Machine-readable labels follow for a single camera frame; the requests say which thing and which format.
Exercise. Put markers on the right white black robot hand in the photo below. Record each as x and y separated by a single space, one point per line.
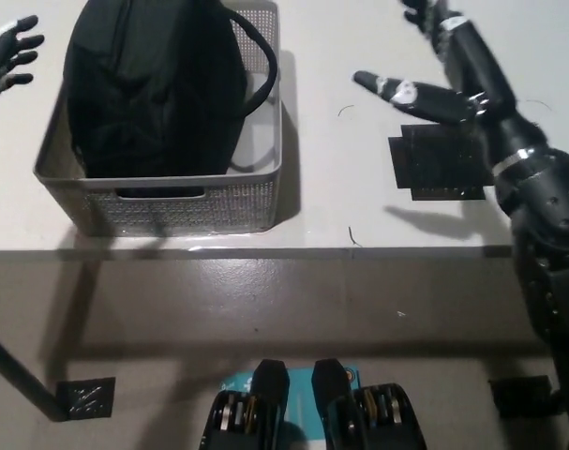
481 61

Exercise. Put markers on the dark green lunch bag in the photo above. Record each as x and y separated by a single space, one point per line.
148 94

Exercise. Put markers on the black tape patch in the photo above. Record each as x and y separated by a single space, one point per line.
438 164

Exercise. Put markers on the grey perforated plastic basket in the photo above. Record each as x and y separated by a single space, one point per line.
260 197

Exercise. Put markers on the black metal table leg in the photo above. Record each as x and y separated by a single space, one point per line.
17 370

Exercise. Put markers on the black floor tape square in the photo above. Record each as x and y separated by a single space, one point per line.
87 396

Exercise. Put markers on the black teal robot torso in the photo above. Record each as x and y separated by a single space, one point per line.
270 394

